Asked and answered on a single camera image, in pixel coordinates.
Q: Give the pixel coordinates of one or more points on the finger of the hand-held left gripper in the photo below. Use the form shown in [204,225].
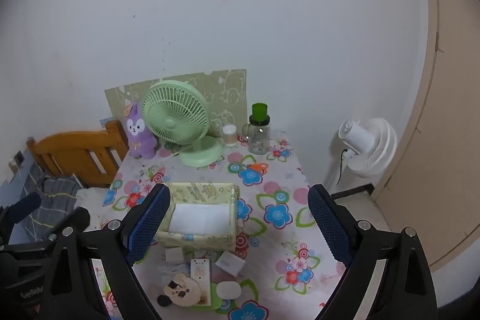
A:
[22,208]
[77,219]

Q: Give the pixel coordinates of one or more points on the green rounded case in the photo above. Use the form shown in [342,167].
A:
[245,299]

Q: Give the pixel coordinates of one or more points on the yellow cartoon storage box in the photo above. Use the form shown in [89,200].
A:
[198,192]

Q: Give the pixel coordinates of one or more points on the white charger block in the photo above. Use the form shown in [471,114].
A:
[229,263]

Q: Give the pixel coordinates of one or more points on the green desk fan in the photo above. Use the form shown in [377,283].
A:
[174,117]

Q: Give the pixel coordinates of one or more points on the cotton swab jar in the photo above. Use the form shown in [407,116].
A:
[230,136]

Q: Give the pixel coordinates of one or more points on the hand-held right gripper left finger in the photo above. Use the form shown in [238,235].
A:
[148,222]

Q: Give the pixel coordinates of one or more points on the purple plush bunny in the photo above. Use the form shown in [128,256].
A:
[140,136]

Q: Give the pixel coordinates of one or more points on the white oval case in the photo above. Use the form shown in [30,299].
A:
[228,290]

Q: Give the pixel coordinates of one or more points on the floral tablecloth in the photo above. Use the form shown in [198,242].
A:
[277,192]

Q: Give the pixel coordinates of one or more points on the wall socket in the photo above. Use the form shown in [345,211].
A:
[17,159]

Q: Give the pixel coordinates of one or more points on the glass mug with green lid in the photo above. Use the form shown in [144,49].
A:
[258,136]

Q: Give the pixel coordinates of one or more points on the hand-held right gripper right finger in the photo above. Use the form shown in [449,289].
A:
[330,226]

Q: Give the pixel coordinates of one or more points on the small white cube adapter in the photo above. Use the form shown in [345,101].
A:
[173,256]

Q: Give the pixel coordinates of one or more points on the wooden bed headboard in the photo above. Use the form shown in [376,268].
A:
[75,151]

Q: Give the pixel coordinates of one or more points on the white standing fan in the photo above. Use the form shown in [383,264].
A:
[369,147]

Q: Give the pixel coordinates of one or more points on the cartoon printed backing board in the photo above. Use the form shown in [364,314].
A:
[225,91]

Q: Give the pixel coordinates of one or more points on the grey plaid bedding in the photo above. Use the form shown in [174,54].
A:
[56,192]

